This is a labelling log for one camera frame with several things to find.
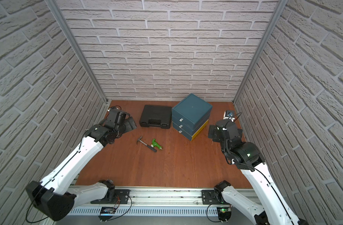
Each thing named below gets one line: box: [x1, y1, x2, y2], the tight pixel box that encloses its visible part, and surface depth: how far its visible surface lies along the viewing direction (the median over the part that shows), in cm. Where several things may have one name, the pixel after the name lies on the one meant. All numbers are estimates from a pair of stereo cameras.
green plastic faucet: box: [150, 138, 163, 150], surface depth 94 cm
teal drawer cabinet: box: [171, 93, 213, 142], surface depth 89 cm
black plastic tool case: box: [139, 105, 172, 129], surface depth 105 cm
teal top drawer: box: [171, 93, 213, 128], surface depth 87 cm
